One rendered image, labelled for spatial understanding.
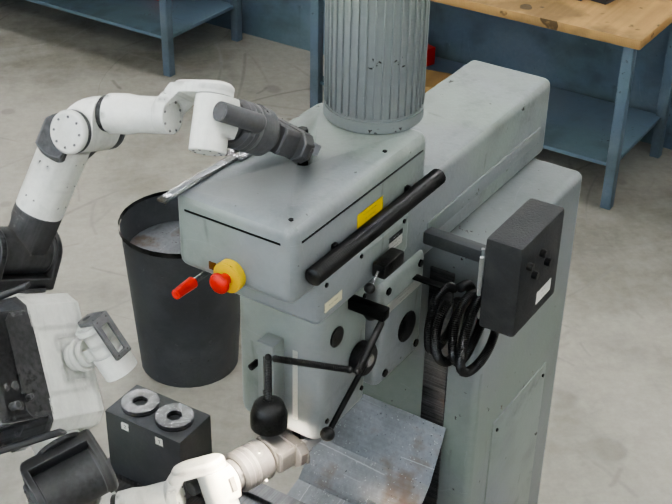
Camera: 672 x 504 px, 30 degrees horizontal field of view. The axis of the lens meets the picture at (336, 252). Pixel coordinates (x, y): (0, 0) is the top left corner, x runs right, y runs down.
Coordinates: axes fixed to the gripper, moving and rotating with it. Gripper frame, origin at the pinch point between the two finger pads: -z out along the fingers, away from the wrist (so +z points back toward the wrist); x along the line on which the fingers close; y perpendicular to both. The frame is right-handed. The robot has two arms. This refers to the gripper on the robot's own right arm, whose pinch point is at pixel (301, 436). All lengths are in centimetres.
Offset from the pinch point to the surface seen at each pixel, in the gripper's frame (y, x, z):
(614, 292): 120, 90, -262
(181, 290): -47, 3, 27
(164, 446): 16.2, 32.3, 13.1
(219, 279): -54, -7, 26
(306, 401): -18.5, -9.1, 7.2
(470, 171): -46, 1, -49
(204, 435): 17.3, 30.4, 3.0
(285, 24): 107, 390, -335
